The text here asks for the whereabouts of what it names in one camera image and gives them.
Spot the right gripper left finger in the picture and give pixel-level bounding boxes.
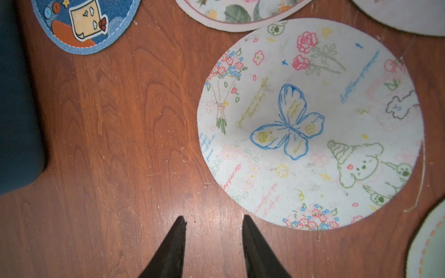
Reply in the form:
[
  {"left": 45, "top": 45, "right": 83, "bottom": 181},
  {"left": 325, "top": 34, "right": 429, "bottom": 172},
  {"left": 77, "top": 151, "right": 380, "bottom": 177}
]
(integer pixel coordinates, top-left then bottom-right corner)
[{"left": 139, "top": 216, "right": 187, "bottom": 278}]

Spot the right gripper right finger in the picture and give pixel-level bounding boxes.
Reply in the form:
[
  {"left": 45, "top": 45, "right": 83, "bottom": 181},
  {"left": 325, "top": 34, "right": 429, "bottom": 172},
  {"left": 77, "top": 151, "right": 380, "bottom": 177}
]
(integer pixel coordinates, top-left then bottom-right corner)
[{"left": 242, "top": 215, "right": 291, "bottom": 278}]

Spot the white butterfly coaster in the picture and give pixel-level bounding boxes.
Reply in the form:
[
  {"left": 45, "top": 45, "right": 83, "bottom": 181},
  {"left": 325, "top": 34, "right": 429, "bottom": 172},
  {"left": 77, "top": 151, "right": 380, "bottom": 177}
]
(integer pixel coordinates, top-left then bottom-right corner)
[{"left": 197, "top": 18, "right": 424, "bottom": 231}]

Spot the white dog face coaster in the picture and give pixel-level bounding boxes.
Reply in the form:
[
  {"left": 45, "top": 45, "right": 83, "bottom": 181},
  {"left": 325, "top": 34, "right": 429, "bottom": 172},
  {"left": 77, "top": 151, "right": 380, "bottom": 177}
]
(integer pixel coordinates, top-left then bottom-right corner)
[{"left": 405, "top": 201, "right": 445, "bottom": 278}]

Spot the teal storage box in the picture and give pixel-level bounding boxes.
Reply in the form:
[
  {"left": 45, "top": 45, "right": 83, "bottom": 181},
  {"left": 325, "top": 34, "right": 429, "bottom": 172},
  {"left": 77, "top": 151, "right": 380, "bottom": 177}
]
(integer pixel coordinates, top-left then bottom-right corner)
[{"left": 1, "top": 1, "right": 46, "bottom": 195}]

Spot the floral pink coaster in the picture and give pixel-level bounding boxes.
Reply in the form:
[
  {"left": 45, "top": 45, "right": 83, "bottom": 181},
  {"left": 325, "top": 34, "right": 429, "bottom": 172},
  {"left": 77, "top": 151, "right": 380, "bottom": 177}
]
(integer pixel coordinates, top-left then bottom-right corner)
[{"left": 176, "top": 0, "right": 311, "bottom": 32}]

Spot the white pink sketch coaster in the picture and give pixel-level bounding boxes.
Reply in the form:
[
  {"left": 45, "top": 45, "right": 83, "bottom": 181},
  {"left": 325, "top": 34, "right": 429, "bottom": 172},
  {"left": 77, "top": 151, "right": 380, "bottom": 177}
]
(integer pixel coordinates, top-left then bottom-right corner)
[{"left": 353, "top": 0, "right": 445, "bottom": 37}]

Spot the blue cartoon animals coaster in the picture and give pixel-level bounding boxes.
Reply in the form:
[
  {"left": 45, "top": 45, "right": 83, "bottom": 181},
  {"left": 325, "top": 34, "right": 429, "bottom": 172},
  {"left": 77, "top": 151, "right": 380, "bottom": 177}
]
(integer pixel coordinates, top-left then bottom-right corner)
[{"left": 31, "top": 0, "right": 141, "bottom": 55}]

